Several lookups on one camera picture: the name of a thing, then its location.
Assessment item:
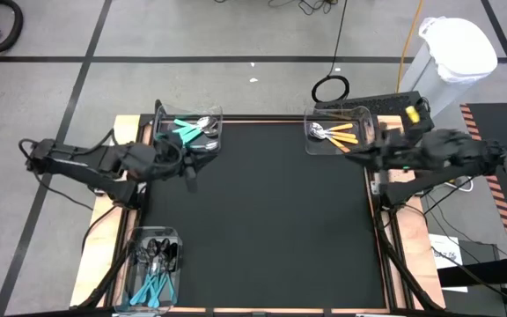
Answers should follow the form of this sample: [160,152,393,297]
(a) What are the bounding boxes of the silver mounting plate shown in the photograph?
[370,172,389,197]

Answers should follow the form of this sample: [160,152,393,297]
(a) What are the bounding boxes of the tangled black cables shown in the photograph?
[213,0,341,17]

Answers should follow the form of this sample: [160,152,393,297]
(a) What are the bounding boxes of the orange-handled metal spoon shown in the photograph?
[313,129,352,154]
[310,122,355,133]
[311,125,357,139]
[312,127,359,146]

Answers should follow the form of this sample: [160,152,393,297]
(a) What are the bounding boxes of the black orange-striped floor mat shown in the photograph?
[459,102,507,259]

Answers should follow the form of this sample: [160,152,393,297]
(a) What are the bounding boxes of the small yellow connector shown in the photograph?
[405,105,422,125]

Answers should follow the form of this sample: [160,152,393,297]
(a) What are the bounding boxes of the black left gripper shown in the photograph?
[150,131,220,194]

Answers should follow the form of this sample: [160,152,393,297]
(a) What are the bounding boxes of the yellow cable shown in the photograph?
[395,0,426,93]

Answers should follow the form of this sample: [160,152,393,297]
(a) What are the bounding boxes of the white paper sheet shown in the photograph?
[428,232,469,294]

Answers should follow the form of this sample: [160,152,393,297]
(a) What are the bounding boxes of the white-bagged trash can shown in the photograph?
[399,16,499,118]

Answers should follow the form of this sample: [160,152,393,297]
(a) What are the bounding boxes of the black table mat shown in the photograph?
[141,118,386,309]

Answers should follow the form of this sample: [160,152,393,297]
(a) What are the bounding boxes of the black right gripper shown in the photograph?
[345,130,418,171]

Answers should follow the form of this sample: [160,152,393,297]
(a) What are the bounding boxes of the clear plastic bin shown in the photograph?
[114,225,185,315]
[154,100,224,154]
[304,105,374,156]

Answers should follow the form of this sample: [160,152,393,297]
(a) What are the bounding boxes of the black equipment case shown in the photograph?
[429,240,507,317]

